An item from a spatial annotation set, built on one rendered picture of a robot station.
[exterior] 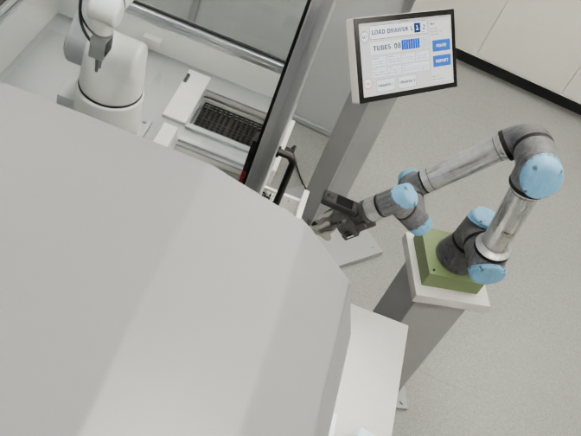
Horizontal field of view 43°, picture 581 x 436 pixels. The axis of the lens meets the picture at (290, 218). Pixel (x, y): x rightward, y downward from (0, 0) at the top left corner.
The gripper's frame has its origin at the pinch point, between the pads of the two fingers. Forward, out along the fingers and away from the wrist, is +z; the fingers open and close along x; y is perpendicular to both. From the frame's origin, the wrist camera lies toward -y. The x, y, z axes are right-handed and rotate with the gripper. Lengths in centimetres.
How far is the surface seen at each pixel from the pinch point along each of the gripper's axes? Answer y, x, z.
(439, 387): 122, 28, 27
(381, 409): 40, -44, -8
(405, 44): -1, 91, -22
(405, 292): 53, 17, 1
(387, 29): -11, 88, -21
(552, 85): 154, 280, -14
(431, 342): 78, 13, 4
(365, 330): 31.8, -18.2, -2.5
